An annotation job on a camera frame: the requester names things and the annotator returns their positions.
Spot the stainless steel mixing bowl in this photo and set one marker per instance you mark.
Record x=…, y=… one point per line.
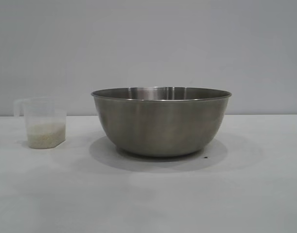
x=160, y=123

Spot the translucent plastic measuring cup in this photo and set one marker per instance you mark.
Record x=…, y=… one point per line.
x=45, y=111

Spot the white rice grains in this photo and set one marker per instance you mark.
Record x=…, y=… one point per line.
x=46, y=136

